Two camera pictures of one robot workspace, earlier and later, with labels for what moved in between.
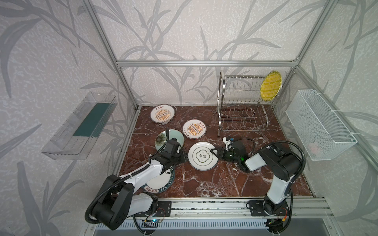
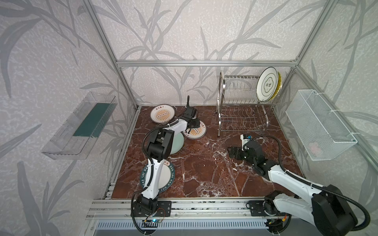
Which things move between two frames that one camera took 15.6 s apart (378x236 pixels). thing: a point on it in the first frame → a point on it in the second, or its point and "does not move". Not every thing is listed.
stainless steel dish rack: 240,106 does not move
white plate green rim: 200,158 → 267,84
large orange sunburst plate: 162,113 does not move
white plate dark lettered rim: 162,183 does not move
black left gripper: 182,157 → 197,124
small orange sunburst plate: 194,129 does not move
